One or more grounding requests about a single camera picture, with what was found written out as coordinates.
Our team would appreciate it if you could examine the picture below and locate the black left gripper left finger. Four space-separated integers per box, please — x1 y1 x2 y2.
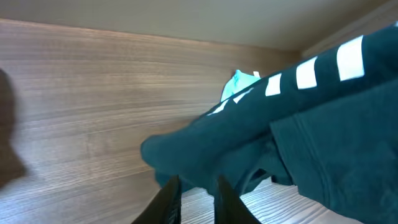
131 175 182 224

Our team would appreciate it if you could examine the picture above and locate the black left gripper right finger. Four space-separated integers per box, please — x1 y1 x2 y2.
214 175 260 224

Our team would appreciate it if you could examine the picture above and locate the dark green t-shirt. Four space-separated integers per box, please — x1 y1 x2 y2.
141 24 397 223

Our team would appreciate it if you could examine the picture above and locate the light blue t-shirt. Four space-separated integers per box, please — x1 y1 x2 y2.
220 70 261 101

